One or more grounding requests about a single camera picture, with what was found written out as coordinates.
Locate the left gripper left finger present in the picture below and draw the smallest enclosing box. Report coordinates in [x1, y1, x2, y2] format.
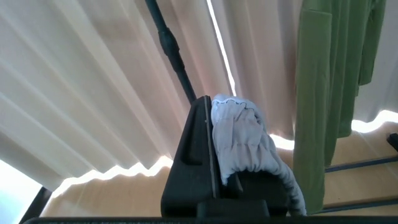
[160, 95, 219, 218]

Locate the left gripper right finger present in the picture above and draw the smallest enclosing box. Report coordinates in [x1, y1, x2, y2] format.
[217, 169, 289, 218]

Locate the pale grey garment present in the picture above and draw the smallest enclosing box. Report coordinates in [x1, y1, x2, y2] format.
[210, 93, 308, 217]

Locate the green sleeveless shirt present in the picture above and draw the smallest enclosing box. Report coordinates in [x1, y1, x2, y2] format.
[292, 0, 387, 215]

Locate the black clothes rack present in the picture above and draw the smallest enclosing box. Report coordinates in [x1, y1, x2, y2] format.
[144, 0, 398, 215]

